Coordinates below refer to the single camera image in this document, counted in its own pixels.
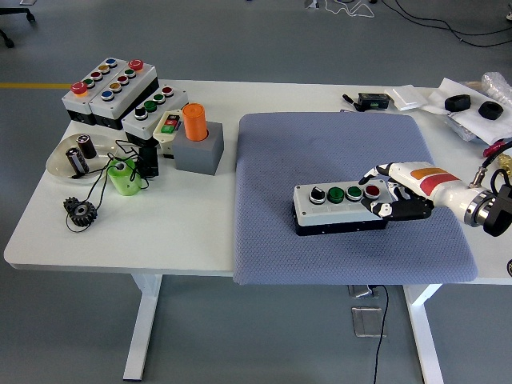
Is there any black power cable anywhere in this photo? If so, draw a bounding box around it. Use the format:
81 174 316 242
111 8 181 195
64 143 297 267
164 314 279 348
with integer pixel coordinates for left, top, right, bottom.
371 284 390 384

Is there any metal floor plate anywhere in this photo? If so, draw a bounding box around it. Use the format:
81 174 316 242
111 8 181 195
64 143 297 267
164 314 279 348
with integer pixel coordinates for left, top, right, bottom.
350 306 388 339

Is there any beige red-green switch pendant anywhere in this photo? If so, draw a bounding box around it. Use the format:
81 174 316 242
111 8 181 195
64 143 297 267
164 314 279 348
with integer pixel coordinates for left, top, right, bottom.
153 108 186 158

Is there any black metal gear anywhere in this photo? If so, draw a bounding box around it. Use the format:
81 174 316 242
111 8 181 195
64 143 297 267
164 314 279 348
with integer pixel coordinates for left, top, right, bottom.
62 196 99 229

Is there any black cylindrical capacitor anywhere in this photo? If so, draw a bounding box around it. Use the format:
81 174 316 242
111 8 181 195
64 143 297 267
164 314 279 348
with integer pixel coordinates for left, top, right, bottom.
76 134 98 160
65 146 90 176

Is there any grey-blue textured mat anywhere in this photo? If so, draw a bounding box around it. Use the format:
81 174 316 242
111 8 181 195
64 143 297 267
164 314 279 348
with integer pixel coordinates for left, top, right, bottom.
232 111 479 287

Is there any orange cylinder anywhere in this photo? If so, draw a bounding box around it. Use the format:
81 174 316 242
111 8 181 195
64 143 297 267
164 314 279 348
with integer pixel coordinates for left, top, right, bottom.
182 102 209 142

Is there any metal floor socket box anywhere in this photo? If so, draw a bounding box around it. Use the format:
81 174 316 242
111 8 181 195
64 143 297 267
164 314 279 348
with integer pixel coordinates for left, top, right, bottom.
346 284 380 299

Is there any white floor cable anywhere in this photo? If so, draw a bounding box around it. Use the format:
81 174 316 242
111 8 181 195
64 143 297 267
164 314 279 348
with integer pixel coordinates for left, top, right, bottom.
322 0 377 19

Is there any clear plastic bag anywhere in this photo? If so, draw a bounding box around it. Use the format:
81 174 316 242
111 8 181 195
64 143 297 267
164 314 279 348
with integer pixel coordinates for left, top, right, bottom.
442 114 481 142

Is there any silver metal dish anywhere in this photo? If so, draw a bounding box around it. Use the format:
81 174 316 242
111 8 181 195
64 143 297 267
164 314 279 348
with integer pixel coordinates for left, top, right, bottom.
46 133 121 186

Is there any grey five-button control box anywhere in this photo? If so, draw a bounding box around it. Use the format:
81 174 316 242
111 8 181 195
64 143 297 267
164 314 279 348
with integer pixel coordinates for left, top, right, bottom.
61 57 129 126
88 59 160 131

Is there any small black cylindrical device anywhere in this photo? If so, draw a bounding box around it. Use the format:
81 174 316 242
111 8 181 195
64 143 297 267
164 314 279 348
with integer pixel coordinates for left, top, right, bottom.
138 144 160 179

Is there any grey square block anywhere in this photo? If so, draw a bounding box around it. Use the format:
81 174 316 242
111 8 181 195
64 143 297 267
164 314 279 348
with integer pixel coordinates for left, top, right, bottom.
171 121 225 176

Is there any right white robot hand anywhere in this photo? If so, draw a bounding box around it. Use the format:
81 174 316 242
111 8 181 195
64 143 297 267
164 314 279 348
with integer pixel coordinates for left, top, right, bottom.
357 161 480 227

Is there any thin black wire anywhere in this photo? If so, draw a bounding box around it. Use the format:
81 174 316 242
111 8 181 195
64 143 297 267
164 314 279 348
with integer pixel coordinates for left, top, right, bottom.
65 138 161 233

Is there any green plastic spool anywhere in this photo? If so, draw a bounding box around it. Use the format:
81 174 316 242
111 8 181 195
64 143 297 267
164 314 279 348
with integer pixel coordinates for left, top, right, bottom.
106 158 144 197

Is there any small black electronic module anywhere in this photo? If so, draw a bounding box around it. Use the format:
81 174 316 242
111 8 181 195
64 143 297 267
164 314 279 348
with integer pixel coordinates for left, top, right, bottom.
357 92 391 112

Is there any grey four-control button box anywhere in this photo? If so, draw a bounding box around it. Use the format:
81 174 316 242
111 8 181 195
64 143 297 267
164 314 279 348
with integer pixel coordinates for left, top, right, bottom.
293 182 390 238
121 84 189 147

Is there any black office chair base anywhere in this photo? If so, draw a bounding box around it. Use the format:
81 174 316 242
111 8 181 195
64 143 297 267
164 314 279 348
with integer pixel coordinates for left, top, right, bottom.
0 0 37 49

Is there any clear bubble wrap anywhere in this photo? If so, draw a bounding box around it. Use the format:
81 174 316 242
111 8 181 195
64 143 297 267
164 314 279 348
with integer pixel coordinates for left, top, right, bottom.
481 70 512 106

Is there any red connector piece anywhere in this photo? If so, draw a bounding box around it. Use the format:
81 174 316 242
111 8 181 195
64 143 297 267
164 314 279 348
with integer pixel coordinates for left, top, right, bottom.
482 140 507 158

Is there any black floor cable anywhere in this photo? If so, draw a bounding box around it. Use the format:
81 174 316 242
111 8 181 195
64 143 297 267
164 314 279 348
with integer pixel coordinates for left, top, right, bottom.
382 0 512 50

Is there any white table leg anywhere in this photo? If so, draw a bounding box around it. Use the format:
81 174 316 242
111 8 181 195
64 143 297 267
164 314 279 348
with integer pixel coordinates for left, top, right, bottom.
122 274 164 381
402 283 445 384

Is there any black foam ring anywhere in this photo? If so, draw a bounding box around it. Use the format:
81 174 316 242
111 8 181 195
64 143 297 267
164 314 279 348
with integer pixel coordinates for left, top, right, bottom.
444 94 472 113
478 101 502 121

